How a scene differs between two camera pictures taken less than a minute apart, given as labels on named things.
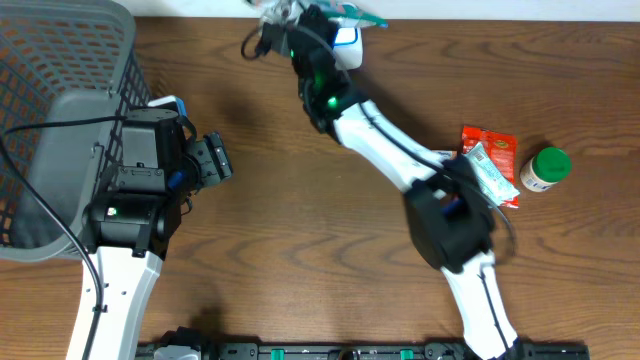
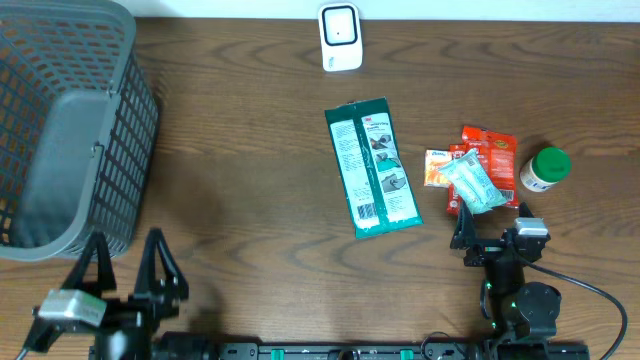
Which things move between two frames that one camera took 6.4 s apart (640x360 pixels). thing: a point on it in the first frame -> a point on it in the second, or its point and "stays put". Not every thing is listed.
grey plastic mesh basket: [69, 72] stays put
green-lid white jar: [547, 168] stays put
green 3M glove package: [346, 12] -> [371, 168]
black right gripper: [322, 20] -> [467, 235]
